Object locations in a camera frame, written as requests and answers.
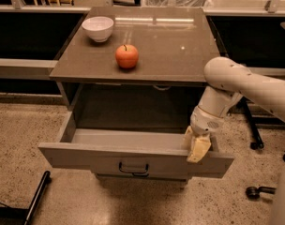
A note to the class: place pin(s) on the black chair base leg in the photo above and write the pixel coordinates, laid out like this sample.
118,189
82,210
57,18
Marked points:
257,142

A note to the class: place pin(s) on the black chair leg with caster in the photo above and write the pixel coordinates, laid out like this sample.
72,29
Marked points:
254,193

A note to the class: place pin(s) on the grey drawer cabinet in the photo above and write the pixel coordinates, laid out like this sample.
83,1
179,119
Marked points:
158,94

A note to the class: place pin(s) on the black stand leg left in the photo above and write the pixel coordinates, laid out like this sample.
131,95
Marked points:
10,215

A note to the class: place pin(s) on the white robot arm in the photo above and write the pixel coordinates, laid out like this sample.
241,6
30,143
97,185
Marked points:
228,82

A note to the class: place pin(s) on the grey top drawer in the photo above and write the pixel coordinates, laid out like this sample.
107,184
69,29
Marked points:
134,154

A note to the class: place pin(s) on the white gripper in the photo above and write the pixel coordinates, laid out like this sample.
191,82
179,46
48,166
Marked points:
204,122

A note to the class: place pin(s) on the red apple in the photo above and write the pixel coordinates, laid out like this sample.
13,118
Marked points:
127,56

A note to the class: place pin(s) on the white bowl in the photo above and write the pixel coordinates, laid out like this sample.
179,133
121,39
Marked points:
98,28

